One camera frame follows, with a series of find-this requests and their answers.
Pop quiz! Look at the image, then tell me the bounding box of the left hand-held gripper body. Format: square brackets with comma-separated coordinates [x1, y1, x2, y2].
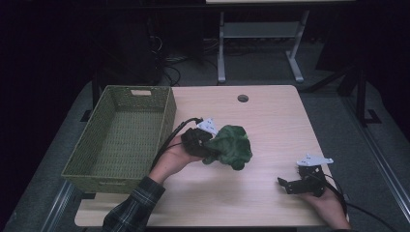
[180, 117, 220, 159]

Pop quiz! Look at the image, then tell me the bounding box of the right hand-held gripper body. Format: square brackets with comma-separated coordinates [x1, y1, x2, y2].
[285, 153, 335, 198]

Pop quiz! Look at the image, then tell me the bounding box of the green fluffy garment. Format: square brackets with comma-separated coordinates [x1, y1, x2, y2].
[201, 124, 254, 171]

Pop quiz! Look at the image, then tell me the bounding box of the green woven basket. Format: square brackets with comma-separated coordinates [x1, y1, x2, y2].
[61, 84, 178, 195]

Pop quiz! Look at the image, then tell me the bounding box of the person's left hand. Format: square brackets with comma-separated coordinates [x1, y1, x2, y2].
[147, 132, 205, 186]

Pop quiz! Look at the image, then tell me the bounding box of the person's right hand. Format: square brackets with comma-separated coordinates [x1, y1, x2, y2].
[299, 188, 353, 230]

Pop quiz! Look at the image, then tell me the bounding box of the black metal stand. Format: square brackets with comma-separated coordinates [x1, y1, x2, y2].
[303, 62, 383, 128]

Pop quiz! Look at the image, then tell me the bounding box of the metal floor rail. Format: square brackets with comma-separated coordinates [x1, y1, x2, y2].
[40, 179, 77, 232]
[340, 95, 410, 224]

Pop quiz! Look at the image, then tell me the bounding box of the tangle of floor cables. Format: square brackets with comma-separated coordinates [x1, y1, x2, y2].
[147, 34, 220, 87]

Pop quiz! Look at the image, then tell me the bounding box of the black table leg post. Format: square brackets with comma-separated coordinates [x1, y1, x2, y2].
[79, 72, 102, 124]

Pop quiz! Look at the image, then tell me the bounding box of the grey metal table frame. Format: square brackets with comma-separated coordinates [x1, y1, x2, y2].
[217, 9, 311, 85]

